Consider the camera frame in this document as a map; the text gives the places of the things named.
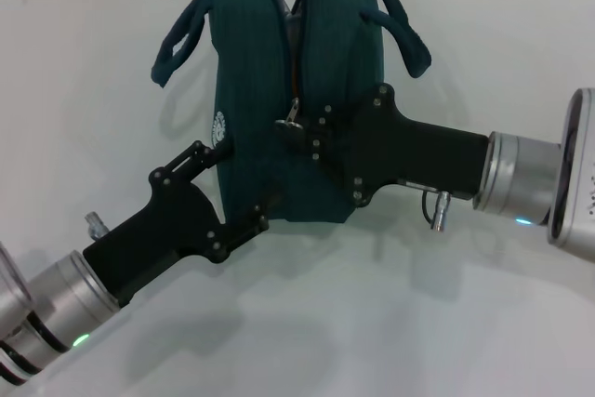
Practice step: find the dark teal insulated bag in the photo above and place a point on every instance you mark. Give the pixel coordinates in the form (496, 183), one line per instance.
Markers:
(260, 67)

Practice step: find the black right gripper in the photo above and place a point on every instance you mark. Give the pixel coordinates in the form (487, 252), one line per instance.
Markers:
(409, 150)

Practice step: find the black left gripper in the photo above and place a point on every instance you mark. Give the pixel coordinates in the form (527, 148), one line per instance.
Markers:
(158, 229)

